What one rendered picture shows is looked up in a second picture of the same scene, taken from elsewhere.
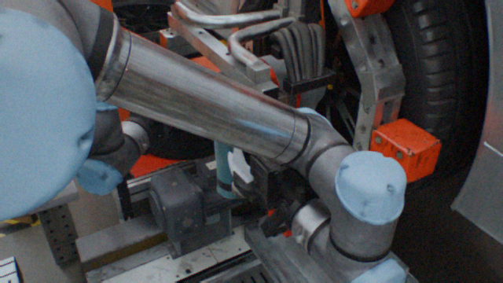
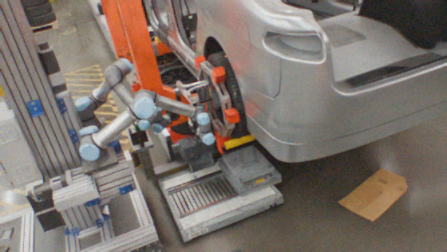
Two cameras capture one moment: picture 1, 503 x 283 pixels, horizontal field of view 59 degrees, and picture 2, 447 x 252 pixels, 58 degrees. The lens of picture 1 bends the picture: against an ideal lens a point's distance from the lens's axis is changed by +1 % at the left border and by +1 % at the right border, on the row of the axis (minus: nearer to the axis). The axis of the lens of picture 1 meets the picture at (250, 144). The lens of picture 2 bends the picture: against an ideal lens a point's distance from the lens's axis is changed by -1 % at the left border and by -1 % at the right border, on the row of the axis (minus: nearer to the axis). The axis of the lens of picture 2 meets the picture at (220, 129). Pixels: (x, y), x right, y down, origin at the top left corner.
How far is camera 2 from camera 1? 2.11 m
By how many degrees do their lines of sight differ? 13
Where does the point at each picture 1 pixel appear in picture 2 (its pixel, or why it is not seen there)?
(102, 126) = (157, 114)
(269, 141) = (187, 112)
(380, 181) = (202, 116)
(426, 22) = (231, 84)
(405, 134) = (231, 112)
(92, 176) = (156, 127)
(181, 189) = (189, 143)
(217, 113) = (175, 108)
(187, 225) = (191, 155)
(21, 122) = (148, 107)
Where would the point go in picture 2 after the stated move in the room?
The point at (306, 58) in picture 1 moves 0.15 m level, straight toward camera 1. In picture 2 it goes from (203, 95) to (196, 105)
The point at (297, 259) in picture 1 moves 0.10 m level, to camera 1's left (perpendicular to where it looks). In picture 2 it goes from (232, 166) to (220, 167)
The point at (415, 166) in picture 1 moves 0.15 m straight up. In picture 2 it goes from (231, 119) to (228, 99)
